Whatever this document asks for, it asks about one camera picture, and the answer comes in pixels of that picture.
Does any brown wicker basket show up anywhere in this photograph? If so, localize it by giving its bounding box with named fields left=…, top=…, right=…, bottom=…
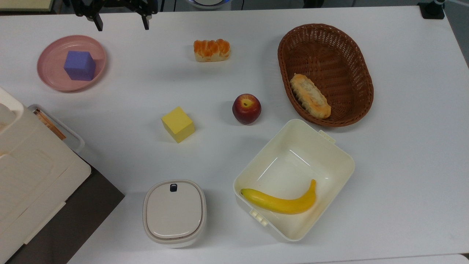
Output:
left=277, top=23, right=374, bottom=128

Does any yellow foam cube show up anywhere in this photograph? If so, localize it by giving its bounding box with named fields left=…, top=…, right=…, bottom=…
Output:
left=161, top=106, right=195, bottom=143

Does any dark brown drawer box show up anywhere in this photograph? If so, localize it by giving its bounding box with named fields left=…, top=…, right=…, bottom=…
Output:
left=5, top=158, right=125, bottom=264

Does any long toasted bread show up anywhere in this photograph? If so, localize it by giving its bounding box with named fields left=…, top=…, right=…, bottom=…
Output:
left=289, top=73, right=332, bottom=119

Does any white drawer handle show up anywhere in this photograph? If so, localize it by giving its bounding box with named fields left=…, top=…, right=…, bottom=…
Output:
left=27, top=104, right=85, bottom=154

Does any red apple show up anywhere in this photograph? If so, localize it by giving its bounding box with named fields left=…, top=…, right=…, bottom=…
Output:
left=232, top=93, right=262, bottom=125

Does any yellow banana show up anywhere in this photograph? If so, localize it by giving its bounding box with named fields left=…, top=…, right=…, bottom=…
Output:
left=240, top=179, right=317, bottom=215

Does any beige board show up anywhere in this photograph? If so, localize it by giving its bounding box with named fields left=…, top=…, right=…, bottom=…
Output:
left=0, top=0, right=55, bottom=12

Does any cream toy cabinet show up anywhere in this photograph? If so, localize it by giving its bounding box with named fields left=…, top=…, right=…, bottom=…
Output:
left=0, top=87, right=92, bottom=264

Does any cream plastic container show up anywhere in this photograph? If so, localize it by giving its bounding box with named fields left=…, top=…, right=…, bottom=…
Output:
left=233, top=118, right=355, bottom=242

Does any pink plate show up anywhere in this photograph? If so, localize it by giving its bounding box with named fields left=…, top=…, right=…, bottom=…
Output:
left=37, top=35, right=107, bottom=92

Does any copper cabinet door handle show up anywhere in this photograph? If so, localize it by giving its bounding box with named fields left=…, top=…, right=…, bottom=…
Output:
left=33, top=109, right=67, bottom=141

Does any white lidded canister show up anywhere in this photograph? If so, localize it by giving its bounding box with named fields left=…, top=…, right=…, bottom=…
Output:
left=143, top=179, right=207, bottom=249

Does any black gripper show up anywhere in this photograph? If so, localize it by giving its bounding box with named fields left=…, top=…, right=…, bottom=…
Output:
left=73, top=0, right=159, bottom=32

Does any purple foam cube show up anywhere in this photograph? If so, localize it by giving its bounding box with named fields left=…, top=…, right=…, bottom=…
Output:
left=63, top=50, right=97, bottom=81

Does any orange topped bread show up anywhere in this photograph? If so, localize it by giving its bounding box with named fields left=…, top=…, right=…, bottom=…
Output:
left=193, top=38, right=231, bottom=62

